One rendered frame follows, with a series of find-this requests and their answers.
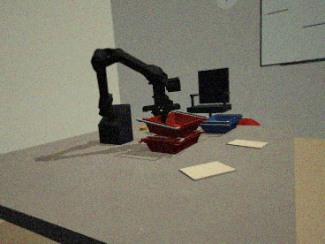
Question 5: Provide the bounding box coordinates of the beige flat rectangular panel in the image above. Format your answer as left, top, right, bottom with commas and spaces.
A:
226, 140, 268, 149
179, 161, 237, 181

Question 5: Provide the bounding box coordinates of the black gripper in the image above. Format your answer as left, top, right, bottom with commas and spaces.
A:
142, 93, 180, 124

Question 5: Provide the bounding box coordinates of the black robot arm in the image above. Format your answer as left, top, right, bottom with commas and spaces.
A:
90, 48, 181, 121

